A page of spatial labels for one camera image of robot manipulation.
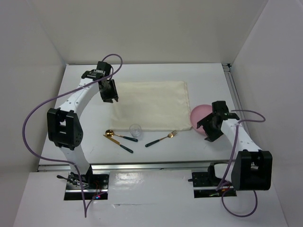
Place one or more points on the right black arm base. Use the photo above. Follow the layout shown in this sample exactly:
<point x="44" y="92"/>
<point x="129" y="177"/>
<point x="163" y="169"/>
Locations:
<point x="205" y="182"/>

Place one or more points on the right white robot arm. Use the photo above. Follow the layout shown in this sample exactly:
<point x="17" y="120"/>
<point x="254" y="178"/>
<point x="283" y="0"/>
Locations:
<point x="252" y="166"/>

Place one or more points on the aluminium rail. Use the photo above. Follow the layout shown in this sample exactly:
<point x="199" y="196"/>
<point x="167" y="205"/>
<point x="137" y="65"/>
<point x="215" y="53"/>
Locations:
<point x="154" y="165"/>
<point x="234" y="82"/>

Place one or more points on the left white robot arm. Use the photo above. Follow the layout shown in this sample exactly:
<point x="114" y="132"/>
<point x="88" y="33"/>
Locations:
<point x="64" y="128"/>

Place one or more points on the gold fork green handle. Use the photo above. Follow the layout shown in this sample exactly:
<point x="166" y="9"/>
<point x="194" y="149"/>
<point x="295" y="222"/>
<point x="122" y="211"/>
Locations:
<point x="170" y="135"/>

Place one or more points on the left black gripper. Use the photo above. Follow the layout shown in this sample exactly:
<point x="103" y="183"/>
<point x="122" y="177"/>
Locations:
<point x="113" y="93"/>

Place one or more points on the clear glass cup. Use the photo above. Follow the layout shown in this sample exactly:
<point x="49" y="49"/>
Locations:
<point x="136" y="131"/>

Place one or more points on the right aluminium rail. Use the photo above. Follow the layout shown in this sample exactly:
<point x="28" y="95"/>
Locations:
<point x="234" y="82"/>

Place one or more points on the front aluminium rail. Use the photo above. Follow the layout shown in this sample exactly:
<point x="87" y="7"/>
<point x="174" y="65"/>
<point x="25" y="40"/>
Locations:
<point x="154" y="165"/>

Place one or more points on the cream cloth placemat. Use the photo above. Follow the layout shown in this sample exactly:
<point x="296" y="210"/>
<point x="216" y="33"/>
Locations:
<point x="155" y="106"/>

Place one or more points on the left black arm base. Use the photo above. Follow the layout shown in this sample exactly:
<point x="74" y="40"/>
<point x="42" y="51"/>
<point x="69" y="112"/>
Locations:
<point x="96" y="189"/>

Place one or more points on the pink plate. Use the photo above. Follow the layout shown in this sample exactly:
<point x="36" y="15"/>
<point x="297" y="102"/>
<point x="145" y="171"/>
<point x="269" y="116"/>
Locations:
<point x="197" y="114"/>

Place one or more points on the gold knife green handle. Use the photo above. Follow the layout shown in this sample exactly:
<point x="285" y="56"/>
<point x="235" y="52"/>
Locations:
<point x="118" y="143"/>

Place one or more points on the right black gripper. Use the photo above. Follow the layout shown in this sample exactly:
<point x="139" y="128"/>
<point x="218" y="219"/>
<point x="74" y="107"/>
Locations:
<point x="212" y="136"/>

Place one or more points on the gold spoon green handle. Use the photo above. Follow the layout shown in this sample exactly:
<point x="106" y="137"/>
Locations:
<point x="111" y="133"/>

